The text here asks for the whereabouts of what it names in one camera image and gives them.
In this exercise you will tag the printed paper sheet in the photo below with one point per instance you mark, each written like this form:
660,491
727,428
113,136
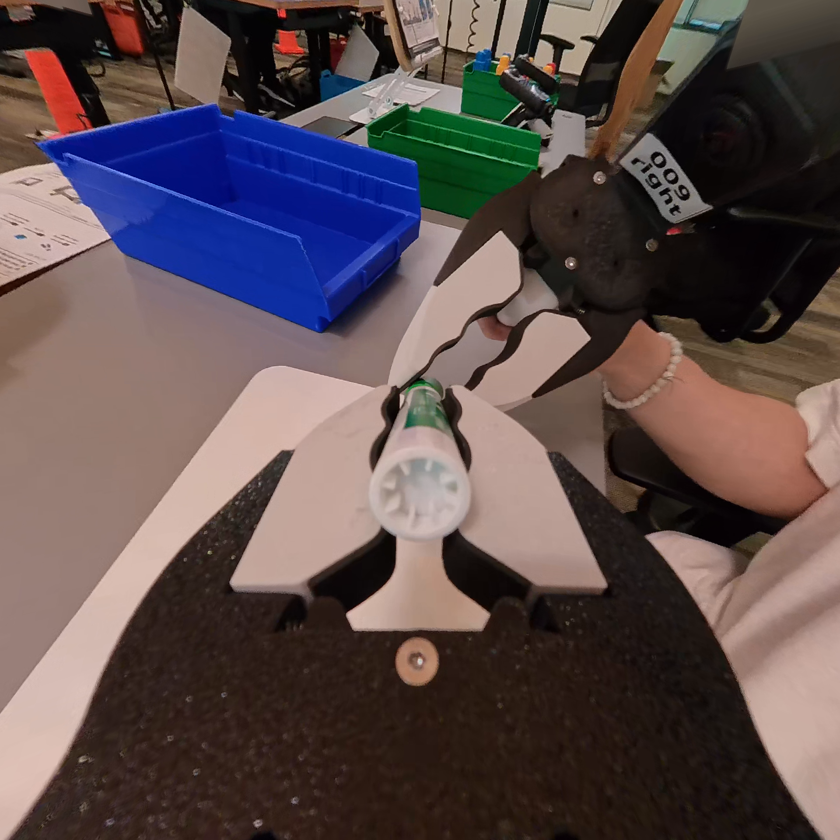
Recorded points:
39,223

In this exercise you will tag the wooden document stand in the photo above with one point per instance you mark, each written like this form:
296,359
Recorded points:
417,33

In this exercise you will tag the wooden post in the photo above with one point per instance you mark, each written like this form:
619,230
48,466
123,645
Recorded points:
630,79

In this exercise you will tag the green whiteboard marker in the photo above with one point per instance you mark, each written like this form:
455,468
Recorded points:
420,459

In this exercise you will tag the black tablet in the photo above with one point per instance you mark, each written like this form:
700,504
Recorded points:
328,128

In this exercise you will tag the clear acrylic stand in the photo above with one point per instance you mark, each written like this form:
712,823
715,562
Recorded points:
394,98

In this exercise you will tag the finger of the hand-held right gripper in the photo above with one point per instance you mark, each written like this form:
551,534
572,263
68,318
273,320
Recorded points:
453,308
538,354

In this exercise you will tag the small white whiteboard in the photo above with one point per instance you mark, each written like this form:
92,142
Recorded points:
223,472

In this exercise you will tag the blue plastic bin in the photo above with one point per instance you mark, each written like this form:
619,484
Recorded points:
229,216
338,85

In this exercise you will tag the red box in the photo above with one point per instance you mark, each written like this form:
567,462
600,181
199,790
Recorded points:
124,26

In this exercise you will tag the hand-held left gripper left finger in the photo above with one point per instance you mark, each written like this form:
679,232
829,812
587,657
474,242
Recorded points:
295,525

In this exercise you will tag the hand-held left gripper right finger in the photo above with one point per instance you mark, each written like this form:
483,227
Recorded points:
538,525

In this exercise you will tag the person's right hand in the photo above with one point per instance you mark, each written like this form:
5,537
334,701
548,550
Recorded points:
633,358

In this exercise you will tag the person's right forearm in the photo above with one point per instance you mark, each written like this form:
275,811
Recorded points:
722,439

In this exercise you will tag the green plastic bin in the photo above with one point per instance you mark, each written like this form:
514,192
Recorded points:
485,92
459,157

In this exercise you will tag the orange traffic cone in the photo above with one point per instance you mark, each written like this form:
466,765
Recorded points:
289,36
56,92

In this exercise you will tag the black cylindrical tool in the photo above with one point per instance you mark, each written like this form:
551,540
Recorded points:
528,85

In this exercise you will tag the white panel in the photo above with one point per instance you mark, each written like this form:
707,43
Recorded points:
358,56
200,56

